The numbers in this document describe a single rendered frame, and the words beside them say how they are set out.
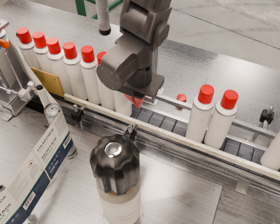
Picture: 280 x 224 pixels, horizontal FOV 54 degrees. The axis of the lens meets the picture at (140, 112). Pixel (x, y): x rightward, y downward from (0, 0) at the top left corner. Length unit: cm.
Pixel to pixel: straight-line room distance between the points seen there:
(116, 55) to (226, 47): 216
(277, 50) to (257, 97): 173
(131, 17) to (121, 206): 33
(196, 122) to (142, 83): 19
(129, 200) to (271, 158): 40
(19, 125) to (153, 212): 47
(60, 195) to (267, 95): 75
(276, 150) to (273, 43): 214
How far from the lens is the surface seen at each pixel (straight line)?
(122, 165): 42
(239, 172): 79
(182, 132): 81
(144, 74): 58
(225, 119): 68
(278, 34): 295
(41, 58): 86
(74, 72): 80
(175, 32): 270
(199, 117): 69
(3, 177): 81
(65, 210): 72
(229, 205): 79
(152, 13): 47
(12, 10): 151
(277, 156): 75
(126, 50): 50
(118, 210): 55
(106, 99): 81
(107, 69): 50
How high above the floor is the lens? 154
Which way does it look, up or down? 51 degrees down
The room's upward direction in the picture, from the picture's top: straight up
